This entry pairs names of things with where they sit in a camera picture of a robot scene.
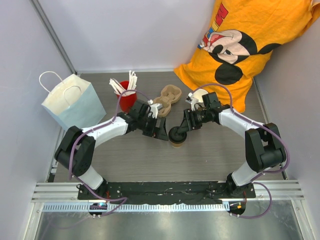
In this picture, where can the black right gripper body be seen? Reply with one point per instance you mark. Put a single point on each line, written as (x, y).
(197, 118)

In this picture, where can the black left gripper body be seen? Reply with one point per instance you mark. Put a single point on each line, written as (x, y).
(149, 128)

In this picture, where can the black coffee cup lid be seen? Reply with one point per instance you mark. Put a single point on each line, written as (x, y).
(175, 137)

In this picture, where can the brown paper cup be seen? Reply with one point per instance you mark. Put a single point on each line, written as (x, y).
(177, 145)

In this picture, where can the light blue paper bag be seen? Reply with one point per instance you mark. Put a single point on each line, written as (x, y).
(73, 102)

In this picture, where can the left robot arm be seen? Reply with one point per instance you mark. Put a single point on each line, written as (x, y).
(76, 149)

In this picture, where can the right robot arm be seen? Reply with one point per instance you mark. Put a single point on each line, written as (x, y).
(263, 147)

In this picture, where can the stack of paper cups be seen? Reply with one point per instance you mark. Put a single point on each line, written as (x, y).
(198, 94)

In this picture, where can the stack of cardboard cup carriers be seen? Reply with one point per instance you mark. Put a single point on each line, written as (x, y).
(170, 94)

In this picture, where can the red straw holder cup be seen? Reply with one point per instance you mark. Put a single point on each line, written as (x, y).
(126, 102)

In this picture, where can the bundle of wrapped white straws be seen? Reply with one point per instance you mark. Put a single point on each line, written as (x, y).
(132, 78)

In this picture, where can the orange Mickey Mouse cloth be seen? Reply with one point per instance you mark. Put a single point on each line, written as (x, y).
(239, 42)

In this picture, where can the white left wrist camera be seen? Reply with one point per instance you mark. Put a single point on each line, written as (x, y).
(154, 109)

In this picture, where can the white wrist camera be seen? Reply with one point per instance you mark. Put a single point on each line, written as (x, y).
(193, 101)
(154, 109)

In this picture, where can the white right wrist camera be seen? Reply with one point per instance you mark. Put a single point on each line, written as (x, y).
(193, 101)

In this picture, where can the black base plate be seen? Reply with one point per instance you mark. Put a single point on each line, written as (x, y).
(170, 195)

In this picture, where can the aluminium frame rail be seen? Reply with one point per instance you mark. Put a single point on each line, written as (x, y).
(52, 34)

